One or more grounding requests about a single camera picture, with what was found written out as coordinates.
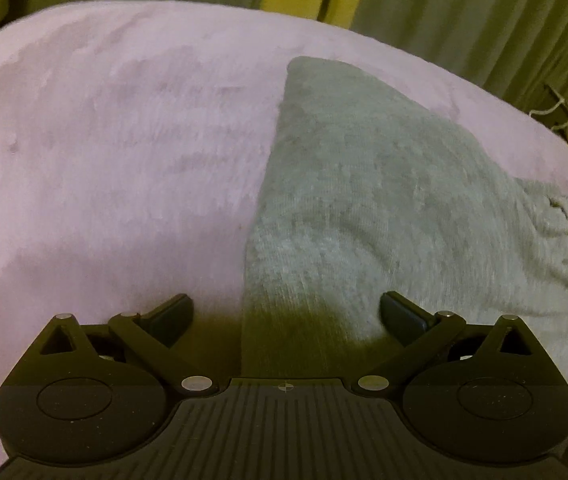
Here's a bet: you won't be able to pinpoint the grey pants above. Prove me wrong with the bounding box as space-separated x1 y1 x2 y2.
238 55 568 413

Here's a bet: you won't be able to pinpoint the white cable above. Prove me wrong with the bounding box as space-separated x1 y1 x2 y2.
528 91 568 122

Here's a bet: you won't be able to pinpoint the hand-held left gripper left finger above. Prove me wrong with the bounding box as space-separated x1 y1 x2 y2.
38 293 213 394

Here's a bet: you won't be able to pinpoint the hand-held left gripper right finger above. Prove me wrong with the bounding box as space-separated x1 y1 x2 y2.
356 291 532 394

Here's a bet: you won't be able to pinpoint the pink fleece blanket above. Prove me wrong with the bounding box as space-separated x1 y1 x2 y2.
0 0 568 480

